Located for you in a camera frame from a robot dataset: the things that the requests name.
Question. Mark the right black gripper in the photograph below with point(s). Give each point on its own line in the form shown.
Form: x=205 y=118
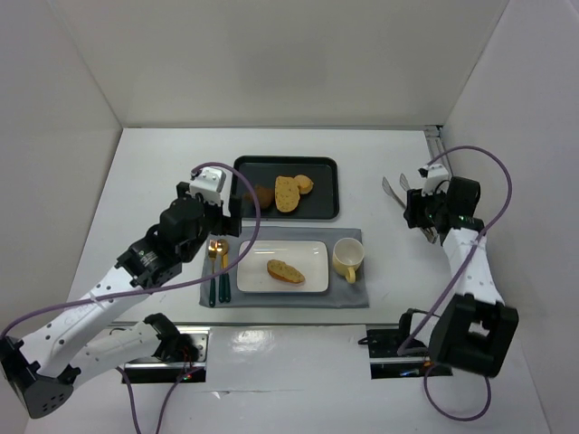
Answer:
x=412 y=212

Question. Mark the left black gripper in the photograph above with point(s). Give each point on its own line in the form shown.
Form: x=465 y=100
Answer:
x=232 y=215

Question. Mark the crusty bread slice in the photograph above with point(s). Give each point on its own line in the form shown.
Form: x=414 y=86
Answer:
x=282 y=271

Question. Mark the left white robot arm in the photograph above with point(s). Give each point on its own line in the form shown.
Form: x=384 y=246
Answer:
x=44 y=368

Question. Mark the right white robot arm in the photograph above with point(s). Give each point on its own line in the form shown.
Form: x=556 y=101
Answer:
x=476 y=328

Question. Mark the round brown bread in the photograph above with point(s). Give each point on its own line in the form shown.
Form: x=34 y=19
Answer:
x=265 y=196

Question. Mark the seeded bread slice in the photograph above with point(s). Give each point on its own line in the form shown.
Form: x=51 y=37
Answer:
x=286 y=193

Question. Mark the small orange bread roll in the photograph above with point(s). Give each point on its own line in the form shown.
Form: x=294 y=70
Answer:
x=304 y=184

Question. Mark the yellow mug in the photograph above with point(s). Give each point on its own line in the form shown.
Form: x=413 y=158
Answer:
x=348 y=255

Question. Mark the black baking tray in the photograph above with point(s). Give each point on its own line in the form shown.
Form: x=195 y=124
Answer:
x=322 y=203

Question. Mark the white rectangular plate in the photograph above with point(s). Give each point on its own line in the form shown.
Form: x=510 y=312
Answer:
x=310 y=258

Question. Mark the grey cloth placemat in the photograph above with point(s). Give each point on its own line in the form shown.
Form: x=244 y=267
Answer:
x=339 y=294

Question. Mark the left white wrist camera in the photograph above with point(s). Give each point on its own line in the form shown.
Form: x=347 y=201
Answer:
x=206 y=185

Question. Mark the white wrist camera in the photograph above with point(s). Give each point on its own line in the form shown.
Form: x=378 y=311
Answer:
x=434 y=176
x=206 y=185

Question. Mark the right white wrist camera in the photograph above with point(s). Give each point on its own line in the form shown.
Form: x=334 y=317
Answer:
x=434 y=176

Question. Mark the gold spoon green handle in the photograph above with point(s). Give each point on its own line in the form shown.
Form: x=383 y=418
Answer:
x=224 y=281

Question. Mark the gold fork green handle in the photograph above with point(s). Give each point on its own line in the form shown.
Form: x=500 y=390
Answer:
x=212 y=255

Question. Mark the aluminium rail frame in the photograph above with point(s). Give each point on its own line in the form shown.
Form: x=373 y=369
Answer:
x=436 y=146

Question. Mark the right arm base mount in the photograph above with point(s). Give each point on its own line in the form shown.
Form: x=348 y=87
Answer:
x=382 y=344

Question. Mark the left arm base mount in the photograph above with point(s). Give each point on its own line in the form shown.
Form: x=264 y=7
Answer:
x=183 y=351

